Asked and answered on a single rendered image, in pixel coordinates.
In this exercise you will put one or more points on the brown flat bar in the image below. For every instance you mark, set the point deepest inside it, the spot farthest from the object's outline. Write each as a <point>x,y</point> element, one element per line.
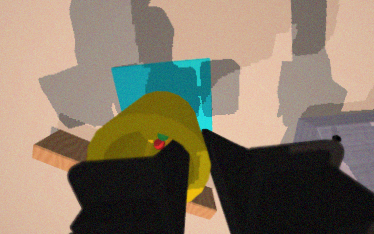
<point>63,150</point>

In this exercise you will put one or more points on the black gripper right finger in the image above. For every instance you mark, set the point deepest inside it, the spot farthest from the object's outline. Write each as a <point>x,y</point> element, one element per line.
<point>237,172</point>

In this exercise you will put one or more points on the small red ball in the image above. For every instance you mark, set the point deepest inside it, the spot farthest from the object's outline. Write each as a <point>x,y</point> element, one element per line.
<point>158,144</point>

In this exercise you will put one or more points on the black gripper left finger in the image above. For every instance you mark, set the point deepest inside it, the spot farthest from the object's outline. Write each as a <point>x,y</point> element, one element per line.
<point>162,177</point>

